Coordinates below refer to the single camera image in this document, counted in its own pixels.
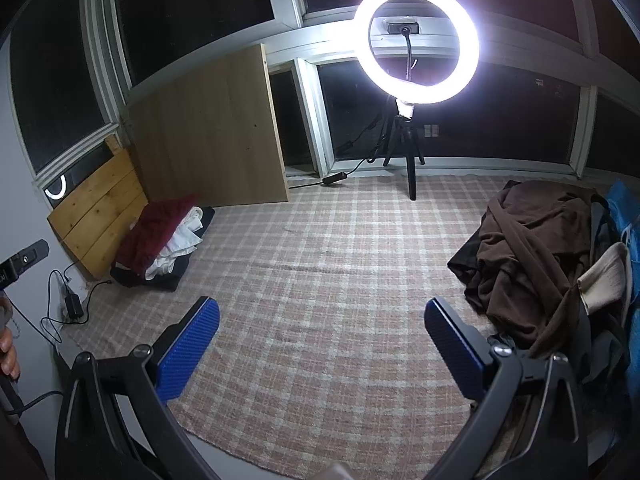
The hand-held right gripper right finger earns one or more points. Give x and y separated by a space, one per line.
457 350

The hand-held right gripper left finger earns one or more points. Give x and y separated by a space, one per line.
190 345

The blue striped shirt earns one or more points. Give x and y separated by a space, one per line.
625 205

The pile of brown dark clothes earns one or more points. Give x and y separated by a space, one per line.
462 260

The person's left hand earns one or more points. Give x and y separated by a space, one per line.
7 355

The black folded garment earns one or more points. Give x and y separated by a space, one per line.
170 282

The pine plank panel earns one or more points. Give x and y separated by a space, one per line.
95 220

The dark red garment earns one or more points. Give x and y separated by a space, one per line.
150 232

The plaid mat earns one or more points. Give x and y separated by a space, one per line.
325 285

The beige garment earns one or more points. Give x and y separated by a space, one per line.
607 280

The black power adapter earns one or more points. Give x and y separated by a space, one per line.
334 178

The light wood board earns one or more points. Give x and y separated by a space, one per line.
210 130

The black gooseneck phone holder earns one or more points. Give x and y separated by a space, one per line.
400 26

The black wall charger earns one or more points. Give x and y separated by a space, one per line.
74 305

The white window frame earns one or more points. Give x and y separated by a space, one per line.
310 50

